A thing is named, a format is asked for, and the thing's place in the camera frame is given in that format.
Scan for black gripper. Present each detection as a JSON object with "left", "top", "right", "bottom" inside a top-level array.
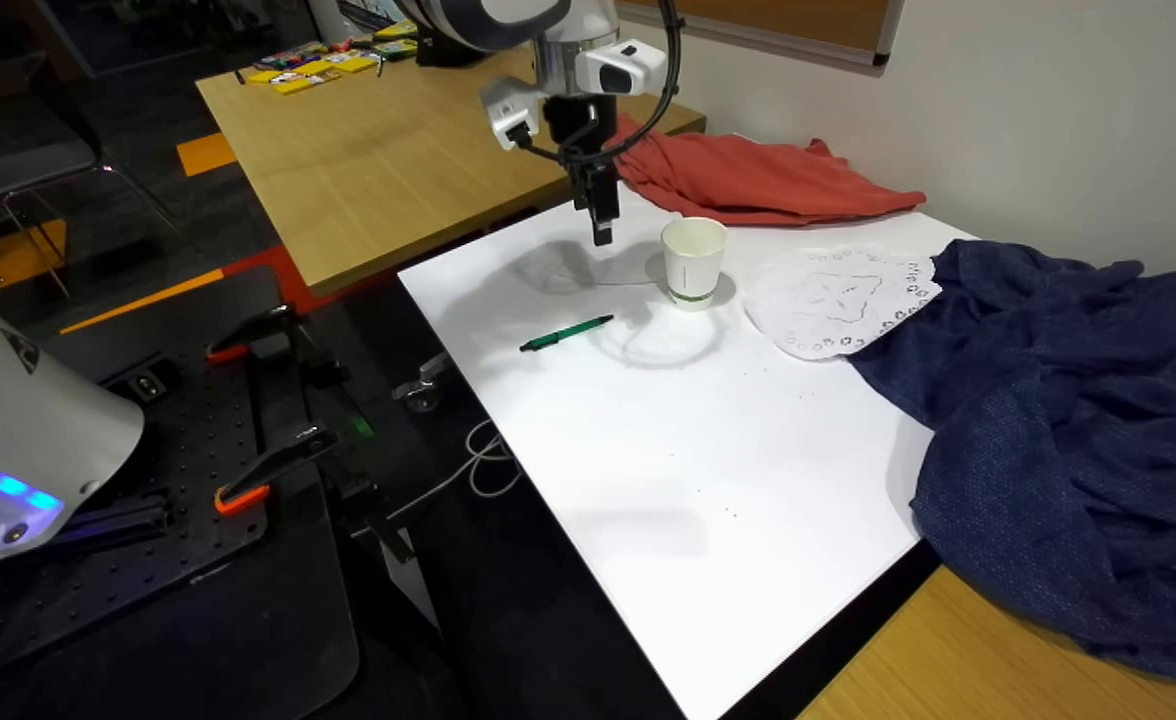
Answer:
[{"left": 540, "top": 90, "right": 626, "bottom": 251}]

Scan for green pen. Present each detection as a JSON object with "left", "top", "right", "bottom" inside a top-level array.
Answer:
[{"left": 515, "top": 313, "right": 615, "bottom": 358}]

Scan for white cup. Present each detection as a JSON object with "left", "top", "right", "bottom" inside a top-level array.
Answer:
[{"left": 658, "top": 215, "right": 733, "bottom": 309}]

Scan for red cloth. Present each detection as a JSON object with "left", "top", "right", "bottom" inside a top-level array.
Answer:
[{"left": 608, "top": 115, "right": 930, "bottom": 233}]

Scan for large wooden table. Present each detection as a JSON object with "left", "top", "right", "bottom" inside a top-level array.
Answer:
[{"left": 194, "top": 45, "right": 708, "bottom": 302}]

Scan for white lace paper doily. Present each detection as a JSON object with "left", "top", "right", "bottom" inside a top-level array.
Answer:
[{"left": 741, "top": 241, "right": 947, "bottom": 363}]

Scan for yellow marker boxes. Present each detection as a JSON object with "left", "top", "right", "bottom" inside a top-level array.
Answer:
[{"left": 238, "top": 45, "right": 389, "bottom": 101}]

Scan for black power strip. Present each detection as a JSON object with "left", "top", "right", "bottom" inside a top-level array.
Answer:
[{"left": 105, "top": 350, "right": 179, "bottom": 411}]

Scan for dark blue cloth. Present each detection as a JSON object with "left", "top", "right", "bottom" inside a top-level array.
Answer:
[{"left": 847, "top": 236, "right": 1176, "bottom": 684}]

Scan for grey chair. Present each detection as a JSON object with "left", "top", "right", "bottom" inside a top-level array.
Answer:
[{"left": 0, "top": 75, "right": 173, "bottom": 313}]

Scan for small wooden table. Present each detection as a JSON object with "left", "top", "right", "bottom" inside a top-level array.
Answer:
[{"left": 796, "top": 563, "right": 1176, "bottom": 720}]

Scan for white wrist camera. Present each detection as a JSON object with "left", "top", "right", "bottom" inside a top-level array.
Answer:
[{"left": 481, "top": 38, "right": 672, "bottom": 153}]

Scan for grey metal table bracket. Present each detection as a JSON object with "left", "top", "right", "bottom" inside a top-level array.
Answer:
[{"left": 393, "top": 354, "right": 460, "bottom": 422}]

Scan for white cable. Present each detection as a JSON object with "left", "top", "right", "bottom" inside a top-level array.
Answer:
[{"left": 386, "top": 417, "right": 528, "bottom": 528}]

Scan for black clamp with orange handle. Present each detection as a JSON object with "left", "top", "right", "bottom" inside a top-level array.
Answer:
[
  {"left": 209, "top": 422, "right": 342, "bottom": 522},
  {"left": 206, "top": 306, "right": 310, "bottom": 372}
]

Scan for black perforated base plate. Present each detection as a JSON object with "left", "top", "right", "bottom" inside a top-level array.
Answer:
[{"left": 0, "top": 350, "right": 281, "bottom": 698}]

